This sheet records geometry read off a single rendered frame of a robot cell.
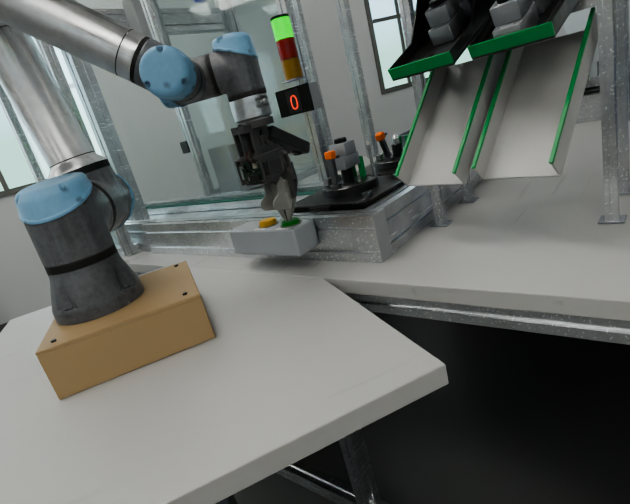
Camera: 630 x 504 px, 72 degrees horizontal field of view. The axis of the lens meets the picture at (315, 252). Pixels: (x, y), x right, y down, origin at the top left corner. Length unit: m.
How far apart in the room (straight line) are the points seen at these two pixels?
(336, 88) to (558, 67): 3.97
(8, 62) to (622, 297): 1.02
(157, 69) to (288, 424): 0.53
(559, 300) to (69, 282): 0.75
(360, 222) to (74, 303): 0.53
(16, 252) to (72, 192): 3.76
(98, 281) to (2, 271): 3.81
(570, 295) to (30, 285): 4.34
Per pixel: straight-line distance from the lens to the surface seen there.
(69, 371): 0.79
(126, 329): 0.76
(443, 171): 0.86
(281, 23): 1.26
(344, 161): 1.03
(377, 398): 0.53
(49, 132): 0.95
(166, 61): 0.73
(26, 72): 0.97
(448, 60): 0.82
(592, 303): 0.68
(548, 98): 0.88
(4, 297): 4.67
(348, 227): 0.90
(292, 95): 1.25
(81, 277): 0.81
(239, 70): 0.86
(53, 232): 0.81
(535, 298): 0.70
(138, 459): 0.59
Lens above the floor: 1.18
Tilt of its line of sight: 18 degrees down
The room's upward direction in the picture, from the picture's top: 15 degrees counter-clockwise
